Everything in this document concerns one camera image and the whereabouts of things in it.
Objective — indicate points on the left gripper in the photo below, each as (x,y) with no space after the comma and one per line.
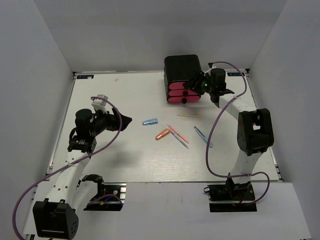
(113,120)

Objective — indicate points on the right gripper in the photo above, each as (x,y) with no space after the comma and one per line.
(192,84)

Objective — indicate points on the blue capsule eraser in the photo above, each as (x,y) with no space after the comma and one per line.
(149,122)

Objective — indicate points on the orange capsule eraser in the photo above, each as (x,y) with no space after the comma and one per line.
(162,134)

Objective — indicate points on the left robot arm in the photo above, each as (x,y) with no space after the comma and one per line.
(56,217)

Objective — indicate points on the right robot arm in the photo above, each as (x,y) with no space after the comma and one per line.
(254,126)

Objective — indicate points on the black drawer cabinet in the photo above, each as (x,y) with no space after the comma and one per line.
(180,68)

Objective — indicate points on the yellow pen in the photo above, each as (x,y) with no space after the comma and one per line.
(189,115)

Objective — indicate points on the right corner label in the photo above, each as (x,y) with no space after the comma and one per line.
(235,74)

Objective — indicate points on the corner label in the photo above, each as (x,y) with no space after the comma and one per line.
(85,77)
(235,74)

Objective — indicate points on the red clear pen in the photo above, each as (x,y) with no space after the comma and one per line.
(178,134)

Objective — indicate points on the blue clear pen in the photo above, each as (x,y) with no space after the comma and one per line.
(178,138)

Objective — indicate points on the light blue pen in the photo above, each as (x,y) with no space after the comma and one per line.
(203,137)

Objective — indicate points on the left corner label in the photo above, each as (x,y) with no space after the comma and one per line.
(85,77)

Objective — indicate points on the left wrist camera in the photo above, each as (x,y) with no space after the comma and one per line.
(99,103)

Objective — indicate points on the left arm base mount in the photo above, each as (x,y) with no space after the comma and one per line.
(109,197)

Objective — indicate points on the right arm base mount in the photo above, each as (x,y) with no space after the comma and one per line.
(230,197)

